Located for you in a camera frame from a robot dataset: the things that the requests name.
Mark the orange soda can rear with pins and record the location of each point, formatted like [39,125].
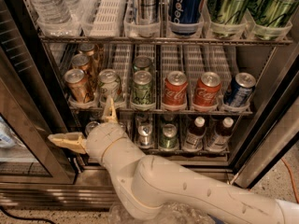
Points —
[95,51]

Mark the orange soda can middle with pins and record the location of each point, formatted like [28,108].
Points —
[85,63]

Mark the blue Pepsi can middle shelf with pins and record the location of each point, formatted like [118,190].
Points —
[240,89]

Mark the red Coca-Cola can left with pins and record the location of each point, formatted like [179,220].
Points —
[175,86]

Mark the brown bottle left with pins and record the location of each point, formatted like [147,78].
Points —
[194,135]

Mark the stainless steel fridge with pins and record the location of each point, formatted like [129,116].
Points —
[262,132]

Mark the tall green can right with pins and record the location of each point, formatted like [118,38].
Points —
[272,13]

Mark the tall blue Pepsi can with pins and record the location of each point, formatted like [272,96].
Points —
[184,16]

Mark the green soda can rear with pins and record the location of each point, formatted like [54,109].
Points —
[142,63]

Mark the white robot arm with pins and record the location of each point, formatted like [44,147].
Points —
[144,183]

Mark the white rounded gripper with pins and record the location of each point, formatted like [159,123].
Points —
[102,139]

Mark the silver green can bottom shelf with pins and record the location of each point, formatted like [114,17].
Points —
[90,126]

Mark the clear water bottle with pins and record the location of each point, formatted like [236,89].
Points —
[52,11]

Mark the brown bottle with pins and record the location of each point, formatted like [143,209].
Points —
[194,135]
[220,135]

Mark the tall green can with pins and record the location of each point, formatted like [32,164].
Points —
[272,13]
[227,12]

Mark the tall silver striped can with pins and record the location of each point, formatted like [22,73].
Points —
[147,11]

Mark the orange soda can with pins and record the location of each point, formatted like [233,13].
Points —
[95,51]
[85,63]
[78,82]

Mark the glass fridge door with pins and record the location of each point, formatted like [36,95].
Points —
[26,103]

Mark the red Coca-Cola can right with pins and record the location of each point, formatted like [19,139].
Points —
[207,87]

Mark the green soda can front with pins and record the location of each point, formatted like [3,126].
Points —
[142,88]

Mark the tall green can left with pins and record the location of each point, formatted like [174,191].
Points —
[227,12]

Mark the brown bottle right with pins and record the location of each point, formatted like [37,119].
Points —
[220,135]

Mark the red coca-cola can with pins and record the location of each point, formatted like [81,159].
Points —
[175,86]
[207,87]

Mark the orange soda can front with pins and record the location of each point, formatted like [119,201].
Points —
[78,82]

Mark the white green soda can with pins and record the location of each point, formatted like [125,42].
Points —
[109,83]

